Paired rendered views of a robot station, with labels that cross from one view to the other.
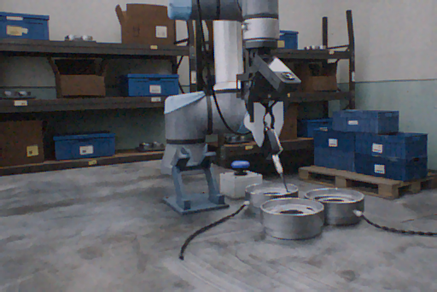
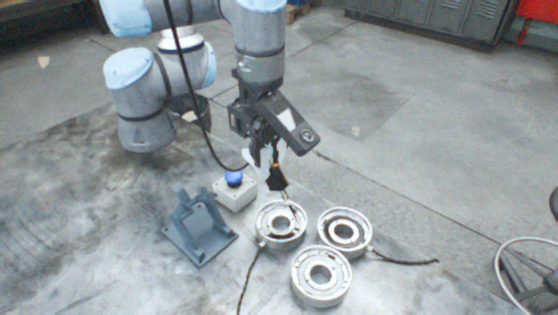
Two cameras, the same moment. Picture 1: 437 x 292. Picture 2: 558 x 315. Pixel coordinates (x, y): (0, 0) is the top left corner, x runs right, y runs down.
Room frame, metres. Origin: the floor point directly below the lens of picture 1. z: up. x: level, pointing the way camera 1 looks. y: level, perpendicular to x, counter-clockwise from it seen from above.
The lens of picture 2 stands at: (0.42, 0.11, 1.39)
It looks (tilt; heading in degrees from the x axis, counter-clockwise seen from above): 40 degrees down; 339
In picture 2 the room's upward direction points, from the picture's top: straight up
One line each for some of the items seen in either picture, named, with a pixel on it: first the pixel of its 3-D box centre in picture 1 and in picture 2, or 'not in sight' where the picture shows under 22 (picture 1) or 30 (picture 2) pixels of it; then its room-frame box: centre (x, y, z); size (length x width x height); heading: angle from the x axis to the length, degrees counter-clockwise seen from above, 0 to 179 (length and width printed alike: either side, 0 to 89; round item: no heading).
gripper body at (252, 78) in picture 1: (259, 72); (259, 105); (0.91, -0.04, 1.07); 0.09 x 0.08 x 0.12; 27
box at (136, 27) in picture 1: (145, 26); not in sight; (4.40, 0.93, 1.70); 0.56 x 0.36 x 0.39; 114
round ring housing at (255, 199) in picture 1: (271, 198); (281, 225); (0.84, -0.06, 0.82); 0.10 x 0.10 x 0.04
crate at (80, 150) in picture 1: (83, 144); not in sight; (4.11, 1.49, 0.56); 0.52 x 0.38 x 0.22; 116
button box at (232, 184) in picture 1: (240, 183); (233, 188); (0.97, 0.01, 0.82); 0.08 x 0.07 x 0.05; 29
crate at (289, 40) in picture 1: (271, 42); not in sight; (5.16, -0.38, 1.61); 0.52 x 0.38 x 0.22; 122
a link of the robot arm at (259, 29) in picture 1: (259, 32); (259, 62); (0.90, -0.04, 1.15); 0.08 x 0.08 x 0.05
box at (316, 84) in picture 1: (315, 77); not in sight; (5.46, -0.95, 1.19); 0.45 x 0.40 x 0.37; 114
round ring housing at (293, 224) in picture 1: (291, 218); (320, 276); (0.71, -0.08, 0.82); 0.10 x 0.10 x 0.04
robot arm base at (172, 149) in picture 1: (186, 154); (144, 120); (1.28, 0.16, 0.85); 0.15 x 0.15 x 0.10
